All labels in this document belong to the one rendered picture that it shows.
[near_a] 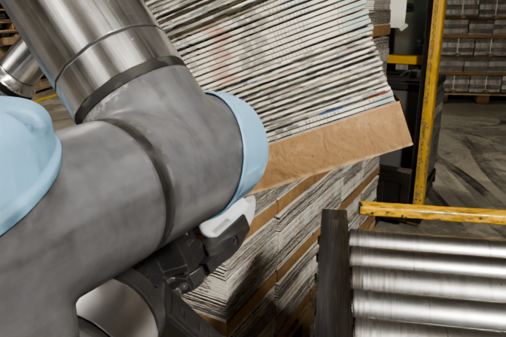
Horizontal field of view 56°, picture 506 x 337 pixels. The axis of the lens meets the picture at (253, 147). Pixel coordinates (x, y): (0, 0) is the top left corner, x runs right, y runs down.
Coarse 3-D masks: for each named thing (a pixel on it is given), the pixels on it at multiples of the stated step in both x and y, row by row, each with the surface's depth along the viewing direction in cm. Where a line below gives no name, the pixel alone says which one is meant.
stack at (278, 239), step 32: (320, 192) 167; (352, 192) 205; (288, 224) 146; (320, 224) 174; (352, 224) 213; (256, 256) 129; (288, 256) 151; (224, 288) 117; (256, 288) 132; (288, 288) 156; (224, 320) 120; (256, 320) 137
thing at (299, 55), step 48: (144, 0) 44; (192, 0) 44; (240, 0) 43; (288, 0) 43; (336, 0) 42; (192, 48) 45; (240, 48) 44; (288, 48) 44; (336, 48) 43; (240, 96) 46; (288, 96) 45; (336, 96) 44; (384, 96) 43
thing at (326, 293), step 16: (336, 224) 87; (320, 240) 81; (336, 240) 81; (320, 256) 76; (336, 256) 76; (320, 272) 71; (336, 272) 71; (320, 288) 67; (336, 288) 67; (320, 304) 64; (336, 304) 64; (320, 320) 60; (336, 320) 60; (352, 320) 61; (320, 336) 57; (336, 336) 57; (352, 336) 57
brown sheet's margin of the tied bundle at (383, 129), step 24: (360, 120) 44; (384, 120) 43; (288, 144) 45; (312, 144) 45; (336, 144) 44; (360, 144) 44; (384, 144) 44; (408, 144) 43; (288, 168) 46; (312, 168) 45
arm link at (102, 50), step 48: (0, 0) 28; (48, 0) 26; (96, 0) 26; (48, 48) 26; (96, 48) 25; (144, 48) 26; (96, 96) 25; (144, 96) 25; (192, 96) 27; (144, 144) 22; (192, 144) 24; (240, 144) 28; (192, 192) 24; (240, 192) 28
